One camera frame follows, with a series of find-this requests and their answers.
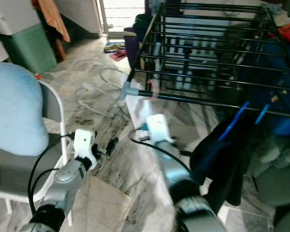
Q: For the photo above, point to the pink plastic clothes hanger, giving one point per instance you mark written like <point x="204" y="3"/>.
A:
<point x="157" y="87"/>

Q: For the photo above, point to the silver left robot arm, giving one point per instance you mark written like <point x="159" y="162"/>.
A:
<point x="70" y="179"/>

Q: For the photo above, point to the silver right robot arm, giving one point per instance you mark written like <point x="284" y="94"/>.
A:
<point x="179" y="179"/>

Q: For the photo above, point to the blue plastic clothes hanger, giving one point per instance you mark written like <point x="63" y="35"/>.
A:
<point x="234" y="121"/>
<point x="262" y="113"/>

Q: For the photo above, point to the grey rack rod joint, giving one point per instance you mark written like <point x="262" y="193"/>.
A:
<point x="128" y="90"/>

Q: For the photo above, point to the black metal drying rack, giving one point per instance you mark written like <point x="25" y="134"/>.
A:
<point x="193" y="100"/>

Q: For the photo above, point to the dark navy hanging garment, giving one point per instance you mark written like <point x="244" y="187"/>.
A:
<point x="217" y="159"/>

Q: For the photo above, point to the red floor cloth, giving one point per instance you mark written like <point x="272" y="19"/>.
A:
<point x="119" y="56"/>

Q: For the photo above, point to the white folding chair grey seat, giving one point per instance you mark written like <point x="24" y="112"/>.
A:
<point x="19" y="174"/>

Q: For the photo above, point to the purple upholstered armchair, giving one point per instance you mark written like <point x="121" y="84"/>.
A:
<point x="130" y="48"/>

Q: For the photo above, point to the yellow green floor cloth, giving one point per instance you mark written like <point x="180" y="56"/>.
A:
<point x="116" y="47"/>

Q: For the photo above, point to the light blue pillow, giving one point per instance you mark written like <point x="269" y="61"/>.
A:
<point x="19" y="106"/>

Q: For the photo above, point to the dark blue cloth pile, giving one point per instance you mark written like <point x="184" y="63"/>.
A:
<point x="146" y="26"/>

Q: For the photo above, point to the white barred glass door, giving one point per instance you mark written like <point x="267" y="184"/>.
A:
<point x="122" y="14"/>

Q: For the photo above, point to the green white storage cabinet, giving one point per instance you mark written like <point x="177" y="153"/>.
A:
<point x="31" y="48"/>

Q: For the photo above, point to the orange hanging cloth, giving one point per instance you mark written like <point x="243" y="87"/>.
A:
<point x="55" y="19"/>

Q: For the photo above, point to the blue plastic crate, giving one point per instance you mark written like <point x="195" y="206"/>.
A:
<point x="285" y="67"/>

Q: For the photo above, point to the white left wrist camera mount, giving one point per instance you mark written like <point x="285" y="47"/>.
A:
<point x="83" y="142"/>

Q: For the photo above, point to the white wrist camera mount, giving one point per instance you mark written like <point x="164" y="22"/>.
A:
<point x="159" y="128"/>
<point x="83" y="142"/>

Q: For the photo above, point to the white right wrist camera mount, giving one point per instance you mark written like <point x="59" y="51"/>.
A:
<point x="159" y="128"/>

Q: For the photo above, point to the white tube frame bouncer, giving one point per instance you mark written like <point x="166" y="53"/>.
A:
<point x="86" y="88"/>

